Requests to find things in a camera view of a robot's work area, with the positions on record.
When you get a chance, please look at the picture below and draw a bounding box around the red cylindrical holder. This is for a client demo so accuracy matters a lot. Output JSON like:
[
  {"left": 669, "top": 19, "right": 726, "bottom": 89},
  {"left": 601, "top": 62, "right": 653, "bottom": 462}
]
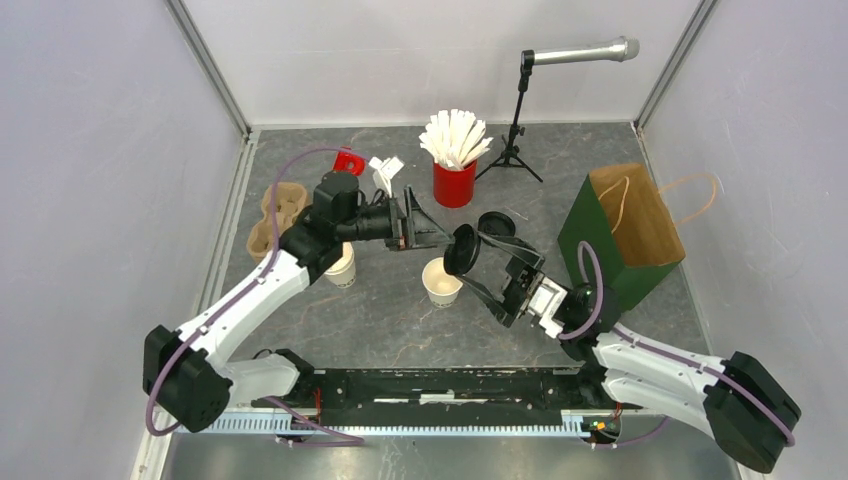
[{"left": 433, "top": 161, "right": 477, "bottom": 208}]

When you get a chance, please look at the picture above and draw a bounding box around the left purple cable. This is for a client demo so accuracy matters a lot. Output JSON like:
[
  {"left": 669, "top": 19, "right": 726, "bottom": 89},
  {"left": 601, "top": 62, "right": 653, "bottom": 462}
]
[{"left": 144, "top": 146, "right": 372, "bottom": 439}]

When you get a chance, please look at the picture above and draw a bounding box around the silver microphone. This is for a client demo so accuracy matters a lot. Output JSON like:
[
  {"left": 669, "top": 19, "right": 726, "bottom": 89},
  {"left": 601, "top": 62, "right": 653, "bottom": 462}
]
[{"left": 533, "top": 36, "right": 640, "bottom": 66}]

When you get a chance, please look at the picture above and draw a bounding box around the brown cardboard cup carrier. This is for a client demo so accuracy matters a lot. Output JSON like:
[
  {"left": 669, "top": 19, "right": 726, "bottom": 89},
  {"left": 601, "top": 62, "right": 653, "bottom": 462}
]
[{"left": 246, "top": 182, "right": 311, "bottom": 264}]

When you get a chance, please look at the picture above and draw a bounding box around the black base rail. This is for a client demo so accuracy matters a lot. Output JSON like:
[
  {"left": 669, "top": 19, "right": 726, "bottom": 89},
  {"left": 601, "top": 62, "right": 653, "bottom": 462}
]
[{"left": 282, "top": 367, "right": 619, "bottom": 427}]

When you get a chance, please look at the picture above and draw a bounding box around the single white paper cup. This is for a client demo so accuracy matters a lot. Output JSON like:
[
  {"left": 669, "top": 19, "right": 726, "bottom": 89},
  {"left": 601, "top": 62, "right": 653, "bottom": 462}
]
[{"left": 421, "top": 257, "right": 463, "bottom": 308}]

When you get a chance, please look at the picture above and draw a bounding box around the black mini tripod stand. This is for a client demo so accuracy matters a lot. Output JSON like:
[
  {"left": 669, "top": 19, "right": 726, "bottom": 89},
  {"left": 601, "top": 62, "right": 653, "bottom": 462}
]
[{"left": 475, "top": 50, "right": 543, "bottom": 183}]

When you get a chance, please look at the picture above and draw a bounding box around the purple cable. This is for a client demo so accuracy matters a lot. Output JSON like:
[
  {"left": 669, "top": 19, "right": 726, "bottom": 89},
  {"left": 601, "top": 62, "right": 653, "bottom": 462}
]
[
  {"left": 144, "top": 146, "right": 372, "bottom": 439},
  {"left": 557, "top": 241, "right": 796, "bottom": 448}
]

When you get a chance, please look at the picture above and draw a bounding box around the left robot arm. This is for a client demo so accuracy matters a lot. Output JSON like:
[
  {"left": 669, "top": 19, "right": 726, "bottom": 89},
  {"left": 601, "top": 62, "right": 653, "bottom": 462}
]
[{"left": 142, "top": 171, "right": 453, "bottom": 436}]

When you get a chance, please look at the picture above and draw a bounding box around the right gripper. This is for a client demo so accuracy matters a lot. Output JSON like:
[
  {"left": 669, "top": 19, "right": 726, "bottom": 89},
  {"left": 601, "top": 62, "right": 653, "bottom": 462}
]
[{"left": 455, "top": 232, "right": 548, "bottom": 328}]

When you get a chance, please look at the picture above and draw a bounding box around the white paper cup stack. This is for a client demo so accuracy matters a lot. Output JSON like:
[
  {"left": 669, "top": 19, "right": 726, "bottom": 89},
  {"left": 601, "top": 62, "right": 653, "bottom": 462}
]
[{"left": 323, "top": 242, "right": 356, "bottom": 289}]

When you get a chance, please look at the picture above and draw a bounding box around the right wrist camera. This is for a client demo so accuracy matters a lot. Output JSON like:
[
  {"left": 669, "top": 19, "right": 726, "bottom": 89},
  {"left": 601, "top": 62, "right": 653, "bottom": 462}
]
[{"left": 526, "top": 276, "right": 568, "bottom": 339}]

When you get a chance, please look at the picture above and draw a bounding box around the red plastic letter d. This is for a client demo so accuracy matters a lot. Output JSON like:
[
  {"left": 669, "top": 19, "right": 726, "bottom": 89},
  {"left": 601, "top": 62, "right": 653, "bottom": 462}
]
[{"left": 332, "top": 146, "right": 367, "bottom": 176}]

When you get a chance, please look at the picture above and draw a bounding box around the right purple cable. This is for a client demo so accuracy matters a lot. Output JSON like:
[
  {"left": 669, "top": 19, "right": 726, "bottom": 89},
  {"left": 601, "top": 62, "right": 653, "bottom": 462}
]
[{"left": 557, "top": 241, "right": 796, "bottom": 448}]

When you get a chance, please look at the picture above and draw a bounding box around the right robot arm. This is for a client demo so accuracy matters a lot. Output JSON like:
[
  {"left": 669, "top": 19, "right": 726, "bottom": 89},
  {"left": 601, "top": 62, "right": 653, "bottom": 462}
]
[{"left": 444, "top": 224, "right": 802, "bottom": 473}]

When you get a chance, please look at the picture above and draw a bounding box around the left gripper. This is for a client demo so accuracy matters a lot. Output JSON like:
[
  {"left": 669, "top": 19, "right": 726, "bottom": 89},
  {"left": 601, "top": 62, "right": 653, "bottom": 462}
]
[{"left": 337, "top": 185, "right": 453, "bottom": 252}]

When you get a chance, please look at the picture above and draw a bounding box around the green paper bag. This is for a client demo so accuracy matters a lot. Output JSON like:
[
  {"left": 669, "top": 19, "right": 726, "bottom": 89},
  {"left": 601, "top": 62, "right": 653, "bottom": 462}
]
[{"left": 558, "top": 163, "right": 718, "bottom": 311}]

